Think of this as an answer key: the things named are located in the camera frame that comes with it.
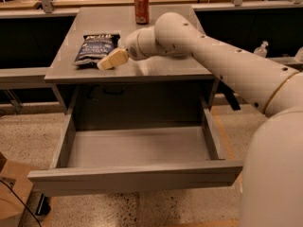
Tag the cardboard box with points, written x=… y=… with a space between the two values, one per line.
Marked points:
x=15 y=189

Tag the blue chip bag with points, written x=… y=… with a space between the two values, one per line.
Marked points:
x=96 y=47

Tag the clear plastic bottle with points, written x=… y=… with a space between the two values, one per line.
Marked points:
x=262 y=49

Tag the open grey top drawer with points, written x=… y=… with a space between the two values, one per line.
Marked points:
x=123 y=146

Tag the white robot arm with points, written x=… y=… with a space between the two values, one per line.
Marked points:
x=272 y=177

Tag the black cabinet foot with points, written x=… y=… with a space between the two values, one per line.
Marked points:
x=43 y=207

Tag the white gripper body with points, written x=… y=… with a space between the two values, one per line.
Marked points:
x=132 y=48

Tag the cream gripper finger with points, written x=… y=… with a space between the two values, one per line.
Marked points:
x=115 y=58

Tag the grey cabinet with top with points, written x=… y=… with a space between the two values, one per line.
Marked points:
x=163 y=90

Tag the grey metal rail bench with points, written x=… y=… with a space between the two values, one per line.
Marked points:
x=41 y=50

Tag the red soda can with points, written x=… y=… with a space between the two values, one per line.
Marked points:
x=141 y=10

